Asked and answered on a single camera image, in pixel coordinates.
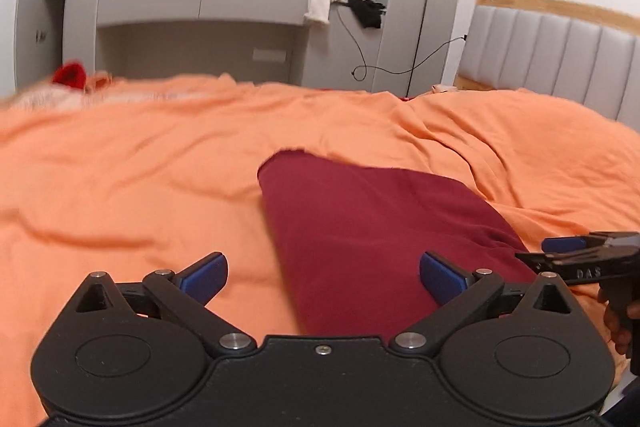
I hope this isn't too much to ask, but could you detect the grey built-in wardrobe unit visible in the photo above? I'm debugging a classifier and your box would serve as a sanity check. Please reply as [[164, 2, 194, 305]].
[[13, 0, 458, 96]]

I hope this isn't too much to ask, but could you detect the floral patterned pillow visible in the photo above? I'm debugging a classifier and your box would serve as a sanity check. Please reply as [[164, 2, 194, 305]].
[[1, 86, 102, 112]]

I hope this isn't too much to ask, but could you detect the orange patterned cloth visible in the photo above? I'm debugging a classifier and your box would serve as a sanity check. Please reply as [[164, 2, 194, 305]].
[[84, 72, 113, 93]]

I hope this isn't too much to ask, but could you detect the bright red knit hat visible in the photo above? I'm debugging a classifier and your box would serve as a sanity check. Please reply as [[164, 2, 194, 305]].
[[51, 62, 87, 91]]

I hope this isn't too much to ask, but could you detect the person's right hand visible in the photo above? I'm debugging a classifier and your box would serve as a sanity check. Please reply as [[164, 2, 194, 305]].
[[599, 288, 631, 355]]

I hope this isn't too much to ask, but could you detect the white wall socket plate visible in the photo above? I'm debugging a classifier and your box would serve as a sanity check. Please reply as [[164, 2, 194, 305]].
[[252, 49, 288, 64]]

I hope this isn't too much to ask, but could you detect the grey padded wooden headboard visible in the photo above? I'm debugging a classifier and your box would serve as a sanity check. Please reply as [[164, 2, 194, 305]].
[[454, 0, 639, 130]]

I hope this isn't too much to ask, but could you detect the orange bed duvet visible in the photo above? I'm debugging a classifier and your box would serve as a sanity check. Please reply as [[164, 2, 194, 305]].
[[1, 76, 639, 426]]

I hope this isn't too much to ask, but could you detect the black garment on desk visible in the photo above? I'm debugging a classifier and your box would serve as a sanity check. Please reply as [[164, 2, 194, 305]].
[[345, 0, 386, 29]]

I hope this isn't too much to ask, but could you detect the dark red long-sleeve sweater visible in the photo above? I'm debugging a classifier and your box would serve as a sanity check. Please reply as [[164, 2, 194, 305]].
[[257, 150, 535, 339]]

